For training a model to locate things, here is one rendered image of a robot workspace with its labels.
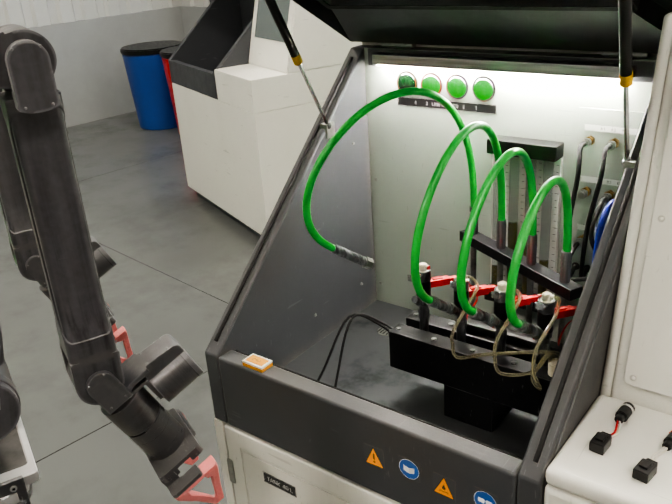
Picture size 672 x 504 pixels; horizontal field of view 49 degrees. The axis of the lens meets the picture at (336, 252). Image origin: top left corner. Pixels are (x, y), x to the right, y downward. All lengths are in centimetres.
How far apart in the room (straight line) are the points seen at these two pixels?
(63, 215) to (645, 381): 88
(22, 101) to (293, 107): 343
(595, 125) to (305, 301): 70
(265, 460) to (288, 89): 289
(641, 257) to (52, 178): 85
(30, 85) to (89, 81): 740
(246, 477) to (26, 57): 105
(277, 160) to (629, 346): 316
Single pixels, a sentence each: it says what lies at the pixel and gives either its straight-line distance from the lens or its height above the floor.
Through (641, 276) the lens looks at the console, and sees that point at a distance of 123.
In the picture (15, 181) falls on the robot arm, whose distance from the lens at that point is 129.
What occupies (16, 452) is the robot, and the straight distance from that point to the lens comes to 119.
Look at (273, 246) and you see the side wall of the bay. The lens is 151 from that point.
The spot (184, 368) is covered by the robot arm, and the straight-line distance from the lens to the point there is 98.
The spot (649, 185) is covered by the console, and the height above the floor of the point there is 131.
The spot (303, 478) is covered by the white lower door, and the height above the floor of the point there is 74.
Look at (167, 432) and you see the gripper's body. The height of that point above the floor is 111.
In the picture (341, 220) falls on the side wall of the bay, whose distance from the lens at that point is 168.
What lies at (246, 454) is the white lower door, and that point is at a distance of 156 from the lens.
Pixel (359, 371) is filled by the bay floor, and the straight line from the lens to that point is 159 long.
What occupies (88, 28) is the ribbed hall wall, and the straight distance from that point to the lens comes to 817.
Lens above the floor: 170
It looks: 24 degrees down
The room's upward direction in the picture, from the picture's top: 4 degrees counter-clockwise
